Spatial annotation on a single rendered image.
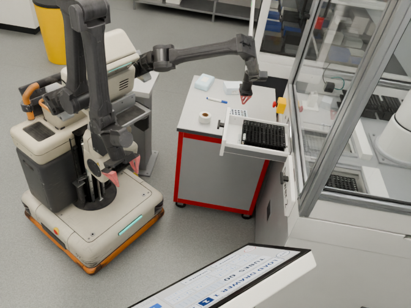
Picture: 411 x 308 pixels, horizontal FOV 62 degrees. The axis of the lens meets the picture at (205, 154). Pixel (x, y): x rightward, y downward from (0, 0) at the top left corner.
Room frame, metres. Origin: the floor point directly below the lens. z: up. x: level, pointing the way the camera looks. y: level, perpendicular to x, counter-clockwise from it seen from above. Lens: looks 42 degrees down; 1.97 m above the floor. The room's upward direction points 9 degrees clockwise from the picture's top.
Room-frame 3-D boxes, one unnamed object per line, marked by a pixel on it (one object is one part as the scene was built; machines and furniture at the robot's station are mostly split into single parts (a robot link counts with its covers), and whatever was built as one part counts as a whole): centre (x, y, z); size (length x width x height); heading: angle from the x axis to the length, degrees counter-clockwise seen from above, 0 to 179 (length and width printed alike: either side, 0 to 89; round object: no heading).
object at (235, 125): (1.43, -0.29, 0.86); 0.40 x 0.26 x 0.06; 88
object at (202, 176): (1.84, -0.12, 0.38); 0.62 x 0.58 x 0.76; 178
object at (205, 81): (2.04, 0.08, 0.78); 0.15 x 0.10 x 0.04; 165
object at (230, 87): (2.02, -0.12, 0.79); 0.13 x 0.09 x 0.05; 108
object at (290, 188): (1.11, -0.39, 0.87); 0.29 x 0.02 x 0.11; 178
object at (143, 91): (1.98, 0.55, 0.38); 0.30 x 0.30 x 0.76; 88
